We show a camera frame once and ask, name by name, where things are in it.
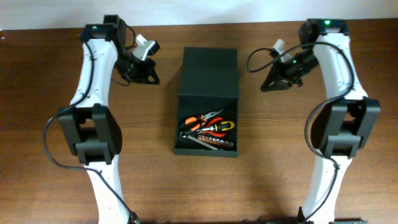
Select black storage box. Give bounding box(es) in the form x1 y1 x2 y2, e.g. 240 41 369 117
174 47 239 157

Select red diagonal cutters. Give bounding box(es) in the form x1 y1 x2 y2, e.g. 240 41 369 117
203 117 226 138

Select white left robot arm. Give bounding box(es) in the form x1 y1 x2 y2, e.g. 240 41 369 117
44 15 160 223

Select orange socket bit rail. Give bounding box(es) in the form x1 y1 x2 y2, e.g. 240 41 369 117
197 135 234 148

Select orange black needle-nose pliers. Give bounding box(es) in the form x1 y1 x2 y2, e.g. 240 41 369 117
180 110 222 134

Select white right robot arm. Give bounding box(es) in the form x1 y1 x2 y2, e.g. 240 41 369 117
261 19 381 223

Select black yellow screwdriver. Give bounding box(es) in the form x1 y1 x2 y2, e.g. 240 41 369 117
198 121 236 133

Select silver ratchet wrench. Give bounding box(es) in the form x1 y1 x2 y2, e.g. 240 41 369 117
178 132 223 151

